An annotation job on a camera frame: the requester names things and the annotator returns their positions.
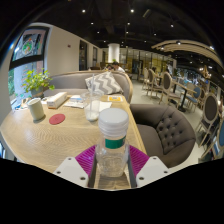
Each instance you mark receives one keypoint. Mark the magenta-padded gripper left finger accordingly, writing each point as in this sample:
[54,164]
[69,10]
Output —
[71,171]

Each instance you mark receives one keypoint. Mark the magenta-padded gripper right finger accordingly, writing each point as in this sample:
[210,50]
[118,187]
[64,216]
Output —
[151,170]

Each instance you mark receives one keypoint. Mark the clear white-capped water bottle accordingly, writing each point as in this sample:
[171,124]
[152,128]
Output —
[112,156]

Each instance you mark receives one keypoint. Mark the grey tufted armchair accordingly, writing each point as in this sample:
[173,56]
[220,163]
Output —
[166,133]

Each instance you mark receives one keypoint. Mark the flat round red coaster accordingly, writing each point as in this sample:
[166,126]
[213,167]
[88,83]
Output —
[57,119]

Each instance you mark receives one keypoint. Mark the pale green ceramic mug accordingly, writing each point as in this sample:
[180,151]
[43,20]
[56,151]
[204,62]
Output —
[35,110]

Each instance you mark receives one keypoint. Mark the white printed tissue box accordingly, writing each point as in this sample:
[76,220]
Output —
[56,100]

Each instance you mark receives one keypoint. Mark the blue white small card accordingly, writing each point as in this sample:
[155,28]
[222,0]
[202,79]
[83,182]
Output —
[75,98]

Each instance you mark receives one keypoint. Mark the white paper napkin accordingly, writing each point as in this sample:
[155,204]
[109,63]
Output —
[106,106]

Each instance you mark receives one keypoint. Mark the yellow square table card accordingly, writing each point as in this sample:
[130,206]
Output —
[115,98]

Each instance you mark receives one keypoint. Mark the group of wooden dining chairs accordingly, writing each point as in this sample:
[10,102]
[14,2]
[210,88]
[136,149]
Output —
[210,110]

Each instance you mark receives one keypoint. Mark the grey curved sofa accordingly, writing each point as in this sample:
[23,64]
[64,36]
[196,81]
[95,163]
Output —
[68,81]

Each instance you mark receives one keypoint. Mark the clear drinking straw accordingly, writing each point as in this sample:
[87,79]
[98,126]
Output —
[92,83]

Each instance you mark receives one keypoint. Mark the grey white chevron cushion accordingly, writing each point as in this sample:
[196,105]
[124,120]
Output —
[105,83]

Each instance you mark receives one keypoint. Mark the green potted plant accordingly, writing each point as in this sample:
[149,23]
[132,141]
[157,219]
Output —
[36,81]

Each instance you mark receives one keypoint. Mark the person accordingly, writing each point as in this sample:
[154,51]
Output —
[108,68]
[117,67]

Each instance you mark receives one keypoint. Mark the colourful window poster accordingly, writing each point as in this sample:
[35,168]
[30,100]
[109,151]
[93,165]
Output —
[30,45]

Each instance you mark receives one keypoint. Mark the group of ceiling lights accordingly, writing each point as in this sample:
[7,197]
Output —
[131,11]

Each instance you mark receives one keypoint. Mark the dark pedestal cafe table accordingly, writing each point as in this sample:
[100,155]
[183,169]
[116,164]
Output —
[184,96]

